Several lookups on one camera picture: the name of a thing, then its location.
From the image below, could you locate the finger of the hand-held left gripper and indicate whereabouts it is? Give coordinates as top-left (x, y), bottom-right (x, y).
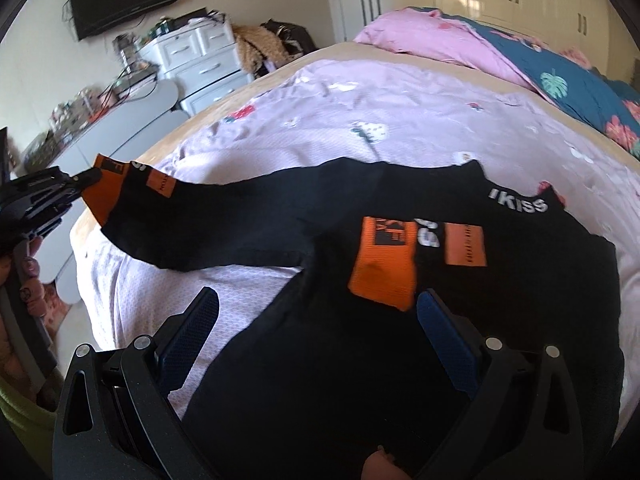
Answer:
top-left (15, 166), bottom-right (104, 192)
top-left (4, 187), bottom-right (80, 242)

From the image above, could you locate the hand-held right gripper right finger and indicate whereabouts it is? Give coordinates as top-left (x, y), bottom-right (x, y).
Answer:
top-left (416, 287), bottom-right (588, 480)

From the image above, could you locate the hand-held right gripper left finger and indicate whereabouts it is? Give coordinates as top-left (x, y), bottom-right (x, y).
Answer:
top-left (52, 286), bottom-right (221, 480)

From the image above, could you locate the black shirt with orange cuffs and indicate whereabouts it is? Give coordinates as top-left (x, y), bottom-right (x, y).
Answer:
top-left (80, 152), bottom-right (626, 480)

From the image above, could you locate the person's left hand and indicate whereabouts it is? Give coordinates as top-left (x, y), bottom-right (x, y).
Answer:
top-left (12, 237), bottom-right (51, 322)

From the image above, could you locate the person's right hand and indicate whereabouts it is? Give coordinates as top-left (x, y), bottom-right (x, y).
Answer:
top-left (361, 449), bottom-right (402, 480)

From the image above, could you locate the clutter of small desk things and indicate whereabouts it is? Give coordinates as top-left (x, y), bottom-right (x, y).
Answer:
top-left (22, 32), bottom-right (153, 166)

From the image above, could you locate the grey rounded desk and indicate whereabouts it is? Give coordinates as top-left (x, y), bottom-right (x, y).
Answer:
top-left (10, 78), bottom-right (193, 306)

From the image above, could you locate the person's green clothing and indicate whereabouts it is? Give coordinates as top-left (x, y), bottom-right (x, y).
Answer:
top-left (0, 375), bottom-right (58, 478)

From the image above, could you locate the white drawer chest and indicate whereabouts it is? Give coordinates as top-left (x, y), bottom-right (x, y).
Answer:
top-left (137, 19), bottom-right (256, 117)

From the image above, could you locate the lilac printed bed sheet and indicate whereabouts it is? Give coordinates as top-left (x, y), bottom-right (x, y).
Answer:
top-left (70, 57), bottom-right (640, 441)

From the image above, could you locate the black bag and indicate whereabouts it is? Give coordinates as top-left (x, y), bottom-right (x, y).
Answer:
top-left (260, 19), bottom-right (319, 62)

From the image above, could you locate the beige mattress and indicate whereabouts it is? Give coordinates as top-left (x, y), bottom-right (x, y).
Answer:
top-left (82, 40), bottom-right (556, 241)

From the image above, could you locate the pink and blue floral quilt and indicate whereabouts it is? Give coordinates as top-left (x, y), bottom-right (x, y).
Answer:
top-left (352, 6), bottom-right (640, 161)

